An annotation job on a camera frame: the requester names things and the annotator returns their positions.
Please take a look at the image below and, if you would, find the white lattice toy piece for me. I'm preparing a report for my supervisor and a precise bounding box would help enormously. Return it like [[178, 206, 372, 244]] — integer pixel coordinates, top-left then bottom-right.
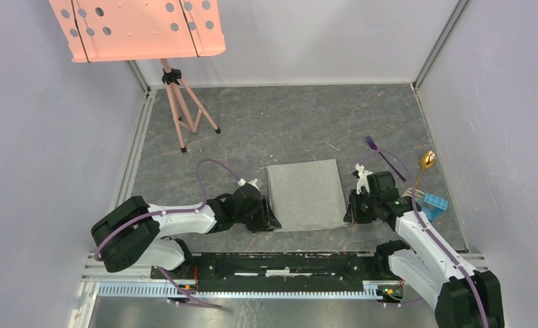
[[402, 188, 425, 202]]

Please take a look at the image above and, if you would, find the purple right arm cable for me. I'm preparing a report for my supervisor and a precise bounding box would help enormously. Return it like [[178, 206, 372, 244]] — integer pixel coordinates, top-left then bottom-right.
[[358, 148, 492, 328]]

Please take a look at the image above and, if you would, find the purple metal fork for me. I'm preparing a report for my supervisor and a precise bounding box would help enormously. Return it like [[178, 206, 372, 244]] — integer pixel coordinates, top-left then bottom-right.
[[365, 135, 407, 182]]

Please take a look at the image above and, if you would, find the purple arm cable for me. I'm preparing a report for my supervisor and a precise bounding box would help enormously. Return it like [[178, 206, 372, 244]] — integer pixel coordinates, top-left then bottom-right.
[[94, 158, 252, 310], [358, 148, 492, 328]]

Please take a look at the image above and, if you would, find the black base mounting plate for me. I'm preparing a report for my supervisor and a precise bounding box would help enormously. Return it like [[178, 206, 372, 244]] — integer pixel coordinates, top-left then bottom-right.
[[168, 251, 404, 292]]

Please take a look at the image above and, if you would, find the gold spoon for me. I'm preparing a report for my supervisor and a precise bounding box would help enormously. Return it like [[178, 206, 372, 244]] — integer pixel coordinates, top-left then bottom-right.
[[414, 150, 435, 189]]

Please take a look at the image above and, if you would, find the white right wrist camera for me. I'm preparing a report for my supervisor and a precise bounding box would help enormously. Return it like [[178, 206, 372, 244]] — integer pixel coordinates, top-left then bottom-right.
[[352, 164, 373, 195]]

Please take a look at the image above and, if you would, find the aluminium frame rail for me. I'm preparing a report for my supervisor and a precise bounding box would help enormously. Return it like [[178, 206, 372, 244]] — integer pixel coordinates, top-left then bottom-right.
[[83, 249, 500, 306]]

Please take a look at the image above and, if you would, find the pink music stand tripod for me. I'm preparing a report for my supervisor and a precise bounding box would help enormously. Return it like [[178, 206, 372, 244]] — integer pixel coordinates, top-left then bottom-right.
[[50, 0, 226, 152]]

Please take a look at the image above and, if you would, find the grey cloth napkin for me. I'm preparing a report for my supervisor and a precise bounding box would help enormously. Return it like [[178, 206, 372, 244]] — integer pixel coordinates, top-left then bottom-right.
[[267, 159, 346, 232]]

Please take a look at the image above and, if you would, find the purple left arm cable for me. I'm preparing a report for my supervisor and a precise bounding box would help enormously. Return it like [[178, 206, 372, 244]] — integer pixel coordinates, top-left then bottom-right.
[[94, 158, 252, 310]]

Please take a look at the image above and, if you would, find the blue toy brick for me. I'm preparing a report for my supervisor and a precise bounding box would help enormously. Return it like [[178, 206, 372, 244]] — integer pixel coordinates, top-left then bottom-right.
[[421, 193, 449, 222]]

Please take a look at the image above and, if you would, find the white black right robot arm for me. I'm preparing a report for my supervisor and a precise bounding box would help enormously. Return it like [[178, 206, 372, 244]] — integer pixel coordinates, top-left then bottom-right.
[[344, 165, 505, 327]]

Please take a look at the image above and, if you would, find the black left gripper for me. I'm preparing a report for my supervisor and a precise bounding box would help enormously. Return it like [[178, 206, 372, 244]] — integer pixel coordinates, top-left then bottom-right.
[[234, 195, 281, 233]]

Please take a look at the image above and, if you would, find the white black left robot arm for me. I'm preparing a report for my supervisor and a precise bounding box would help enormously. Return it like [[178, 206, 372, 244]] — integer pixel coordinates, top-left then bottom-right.
[[91, 183, 282, 279]]

